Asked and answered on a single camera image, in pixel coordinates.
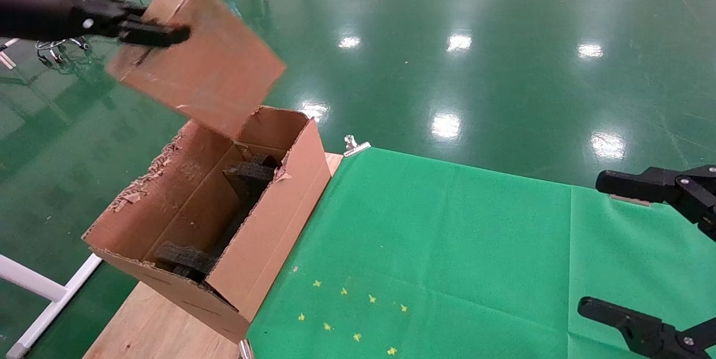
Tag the black foam block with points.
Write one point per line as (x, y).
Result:
(249, 174)
(184, 258)

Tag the large open brown carton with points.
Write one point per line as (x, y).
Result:
(268, 247)

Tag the white tube rack frame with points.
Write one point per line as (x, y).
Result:
(5, 61)

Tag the black seat chrome stool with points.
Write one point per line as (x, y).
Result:
(56, 46)

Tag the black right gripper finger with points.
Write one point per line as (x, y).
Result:
(654, 336)
(688, 191)

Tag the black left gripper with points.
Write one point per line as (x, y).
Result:
(39, 9)

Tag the green table cloth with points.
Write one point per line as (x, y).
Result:
(475, 247)

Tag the brown cardboard box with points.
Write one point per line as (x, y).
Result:
(224, 68)

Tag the white tube floor frame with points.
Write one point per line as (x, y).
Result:
(33, 283)

